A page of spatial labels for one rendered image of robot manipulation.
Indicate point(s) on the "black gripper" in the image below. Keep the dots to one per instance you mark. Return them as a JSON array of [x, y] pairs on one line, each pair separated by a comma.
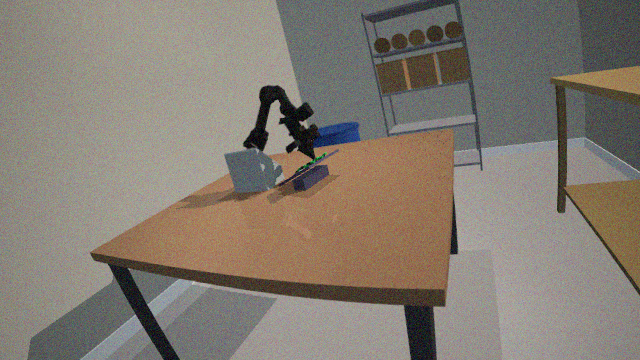
[[305, 146]]

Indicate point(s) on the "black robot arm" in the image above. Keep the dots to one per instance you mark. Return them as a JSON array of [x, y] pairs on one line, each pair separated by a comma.
[[268, 94]]

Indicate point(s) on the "blue-grey switch panel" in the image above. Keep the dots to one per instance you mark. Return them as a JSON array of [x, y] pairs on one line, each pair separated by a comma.
[[312, 176]]

